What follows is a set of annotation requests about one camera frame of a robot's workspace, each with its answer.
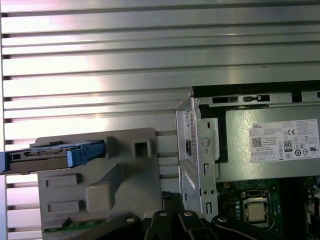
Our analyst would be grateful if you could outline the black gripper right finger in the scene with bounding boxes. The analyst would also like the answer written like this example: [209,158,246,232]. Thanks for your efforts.
[174,193,278,240]

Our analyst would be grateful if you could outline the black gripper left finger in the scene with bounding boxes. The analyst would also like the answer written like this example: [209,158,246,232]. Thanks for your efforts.
[83,191,176,240]

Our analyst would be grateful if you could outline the hard disk in blue carrier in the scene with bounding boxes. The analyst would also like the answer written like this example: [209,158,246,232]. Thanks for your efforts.
[0,140,105,175]

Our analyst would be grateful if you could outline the green motherboard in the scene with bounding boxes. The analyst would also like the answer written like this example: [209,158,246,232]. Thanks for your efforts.
[216,176,320,240]

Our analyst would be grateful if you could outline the grey plastic parts rack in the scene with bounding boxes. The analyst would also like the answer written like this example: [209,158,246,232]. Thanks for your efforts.
[29,127,163,240]

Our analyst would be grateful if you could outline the silver CPU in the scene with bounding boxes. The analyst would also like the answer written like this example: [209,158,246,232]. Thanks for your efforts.
[243,201,268,223]

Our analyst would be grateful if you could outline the CPU socket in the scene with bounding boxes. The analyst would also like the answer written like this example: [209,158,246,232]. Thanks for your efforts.
[239,191,273,226]

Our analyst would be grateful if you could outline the black open PC case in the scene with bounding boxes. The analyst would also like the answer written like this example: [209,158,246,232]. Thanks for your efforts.
[174,79,320,240]

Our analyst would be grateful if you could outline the green RAM stick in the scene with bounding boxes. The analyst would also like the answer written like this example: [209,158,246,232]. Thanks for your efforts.
[58,218,101,232]

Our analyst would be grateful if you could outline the grey power supply unit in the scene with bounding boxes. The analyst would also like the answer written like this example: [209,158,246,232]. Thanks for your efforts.
[217,107,320,182]

